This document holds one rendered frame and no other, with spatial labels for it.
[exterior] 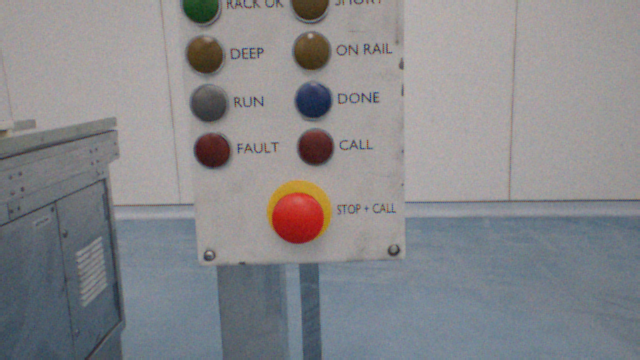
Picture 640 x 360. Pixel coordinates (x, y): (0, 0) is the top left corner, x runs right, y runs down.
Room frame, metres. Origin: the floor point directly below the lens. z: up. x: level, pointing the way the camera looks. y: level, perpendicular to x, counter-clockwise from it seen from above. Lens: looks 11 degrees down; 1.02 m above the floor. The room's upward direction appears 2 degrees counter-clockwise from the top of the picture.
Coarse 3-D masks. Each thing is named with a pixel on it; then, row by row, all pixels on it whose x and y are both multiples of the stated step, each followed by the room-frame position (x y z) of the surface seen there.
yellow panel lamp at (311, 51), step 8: (304, 40) 0.41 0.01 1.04; (312, 40) 0.41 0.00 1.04; (320, 40) 0.41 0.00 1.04; (296, 48) 0.41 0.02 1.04; (304, 48) 0.41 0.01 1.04; (312, 48) 0.41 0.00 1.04; (320, 48) 0.41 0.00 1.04; (328, 48) 0.41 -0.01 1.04; (296, 56) 0.41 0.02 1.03; (304, 56) 0.41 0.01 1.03; (312, 56) 0.41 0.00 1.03; (320, 56) 0.41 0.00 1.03; (328, 56) 0.42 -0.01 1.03; (304, 64) 0.41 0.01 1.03; (312, 64) 0.41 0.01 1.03; (320, 64) 0.41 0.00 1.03
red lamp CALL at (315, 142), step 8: (304, 136) 0.41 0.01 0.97; (312, 136) 0.41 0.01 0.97; (320, 136) 0.41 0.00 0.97; (328, 136) 0.42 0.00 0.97; (304, 144) 0.41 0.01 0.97; (312, 144) 0.41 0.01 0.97; (320, 144) 0.41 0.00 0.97; (328, 144) 0.41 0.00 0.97; (304, 152) 0.41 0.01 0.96; (312, 152) 0.41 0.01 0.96; (320, 152) 0.41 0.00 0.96; (328, 152) 0.41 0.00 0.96; (304, 160) 0.42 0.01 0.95; (312, 160) 0.41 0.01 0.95; (320, 160) 0.41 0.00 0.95
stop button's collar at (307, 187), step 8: (288, 184) 0.42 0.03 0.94; (296, 184) 0.42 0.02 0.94; (304, 184) 0.42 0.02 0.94; (312, 184) 0.42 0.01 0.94; (280, 192) 0.42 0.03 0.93; (288, 192) 0.42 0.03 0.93; (304, 192) 0.42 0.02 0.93; (312, 192) 0.42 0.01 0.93; (320, 192) 0.42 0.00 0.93; (272, 200) 0.42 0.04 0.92; (320, 200) 0.42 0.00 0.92; (328, 200) 0.42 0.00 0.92; (272, 208) 0.42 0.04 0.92; (328, 208) 0.42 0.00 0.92; (344, 208) 0.42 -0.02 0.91; (368, 208) 0.42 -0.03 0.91; (392, 208) 0.42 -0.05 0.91; (328, 216) 0.42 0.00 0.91; (272, 224) 0.42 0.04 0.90; (328, 224) 0.42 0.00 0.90; (320, 232) 0.42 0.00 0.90
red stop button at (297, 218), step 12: (300, 192) 0.40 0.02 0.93; (276, 204) 0.40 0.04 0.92; (288, 204) 0.39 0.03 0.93; (300, 204) 0.39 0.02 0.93; (312, 204) 0.39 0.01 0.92; (276, 216) 0.39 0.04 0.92; (288, 216) 0.39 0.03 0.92; (300, 216) 0.39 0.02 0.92; (312, 216) 0.39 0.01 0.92; (324, 216) 0.40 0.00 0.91; (276, 228) 0.39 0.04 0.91; (288, 228) 0.39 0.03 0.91; (300, 228) 0.39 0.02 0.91; (312, 228) 0.39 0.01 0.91; (288, 240) 0.39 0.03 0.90; (300, 240) 0.39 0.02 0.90
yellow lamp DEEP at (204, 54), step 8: (192, 40) 0.42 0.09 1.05; (200, 40) 0.41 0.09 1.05; (208, 40) 0.41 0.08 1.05; (192, 48) 0.41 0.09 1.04; (200, 48) 0.41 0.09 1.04; (208, 48) 0.41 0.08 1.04; (216, 48) 0.41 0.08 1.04; (192, 56) 0.41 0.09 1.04; (200, 56) 0.41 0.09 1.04; (208, 56) 0.41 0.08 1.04; (216, 56) 0.41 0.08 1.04; (192, 64) 0.42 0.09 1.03; (200, 64) 0.41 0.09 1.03; (208, 64) 0.41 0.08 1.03; (216, 64) 0.41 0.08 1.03; (208, 72) 0.42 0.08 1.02
